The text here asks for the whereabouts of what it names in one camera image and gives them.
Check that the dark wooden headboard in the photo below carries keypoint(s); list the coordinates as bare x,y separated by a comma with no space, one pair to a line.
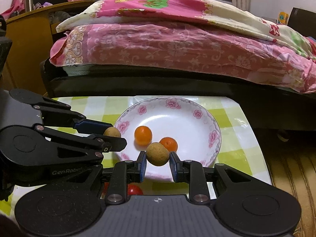
303,21

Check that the orange kumquat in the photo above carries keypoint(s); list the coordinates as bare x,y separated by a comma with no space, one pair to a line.
169,143
143,136

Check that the tan longan fruit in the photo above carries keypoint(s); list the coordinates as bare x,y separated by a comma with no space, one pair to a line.
157,154
112,132

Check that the red cherry tomato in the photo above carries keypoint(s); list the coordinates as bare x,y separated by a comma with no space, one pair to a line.
133,189

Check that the metal thermos bottle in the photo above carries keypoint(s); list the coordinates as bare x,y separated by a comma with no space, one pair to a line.
28,5

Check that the white floral porcelain plate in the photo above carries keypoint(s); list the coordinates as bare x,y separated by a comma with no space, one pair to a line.
194,128

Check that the green white checkered tablecloth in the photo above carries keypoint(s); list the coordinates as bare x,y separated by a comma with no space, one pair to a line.
239,147

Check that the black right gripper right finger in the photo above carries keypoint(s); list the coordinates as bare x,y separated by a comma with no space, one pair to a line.
221,176

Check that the dark bed frame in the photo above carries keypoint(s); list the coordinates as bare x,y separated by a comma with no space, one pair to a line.
264,106

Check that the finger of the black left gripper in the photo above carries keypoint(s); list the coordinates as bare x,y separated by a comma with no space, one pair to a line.
26,108
51,143

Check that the colourful box on headboard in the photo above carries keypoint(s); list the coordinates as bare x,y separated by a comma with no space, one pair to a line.
283,18

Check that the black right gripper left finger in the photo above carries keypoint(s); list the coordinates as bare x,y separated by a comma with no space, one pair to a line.
111,183

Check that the brown wooden cabinet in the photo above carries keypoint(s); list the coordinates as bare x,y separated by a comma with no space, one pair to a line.
32,38

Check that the pink floral quilt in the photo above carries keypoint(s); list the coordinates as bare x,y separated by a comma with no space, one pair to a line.
205,36

